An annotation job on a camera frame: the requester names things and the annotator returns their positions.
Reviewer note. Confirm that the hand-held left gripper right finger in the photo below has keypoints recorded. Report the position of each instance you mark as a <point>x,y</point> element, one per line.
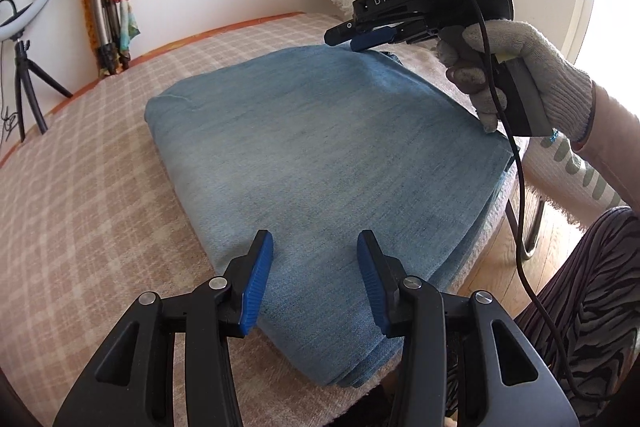
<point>375,292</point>

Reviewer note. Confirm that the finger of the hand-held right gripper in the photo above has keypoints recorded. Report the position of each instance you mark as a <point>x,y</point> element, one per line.
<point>337,34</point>
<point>372,39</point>

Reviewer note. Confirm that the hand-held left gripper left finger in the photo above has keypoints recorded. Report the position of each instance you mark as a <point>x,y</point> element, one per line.
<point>255,287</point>

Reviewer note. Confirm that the blue denim pants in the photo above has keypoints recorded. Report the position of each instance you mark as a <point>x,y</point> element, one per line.
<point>325,147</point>

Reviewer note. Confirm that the person's right forearm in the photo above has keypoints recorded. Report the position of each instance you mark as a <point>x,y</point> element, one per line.
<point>620,147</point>

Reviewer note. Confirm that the person's right hand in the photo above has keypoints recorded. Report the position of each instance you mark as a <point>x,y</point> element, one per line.
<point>540,57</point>

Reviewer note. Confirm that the beige plaid blanket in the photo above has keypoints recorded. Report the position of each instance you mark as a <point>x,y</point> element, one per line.
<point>100,207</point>

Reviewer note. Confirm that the zebra striped clothing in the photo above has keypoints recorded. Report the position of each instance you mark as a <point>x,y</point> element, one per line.
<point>590,282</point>

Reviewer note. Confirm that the folded metal stand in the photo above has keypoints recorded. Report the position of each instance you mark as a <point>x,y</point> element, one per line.
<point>95,7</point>

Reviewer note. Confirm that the black tripod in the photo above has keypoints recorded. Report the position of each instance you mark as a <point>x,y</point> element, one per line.
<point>21,57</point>

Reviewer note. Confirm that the metal chair frame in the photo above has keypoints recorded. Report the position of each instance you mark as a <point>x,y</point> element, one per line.
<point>539,222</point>

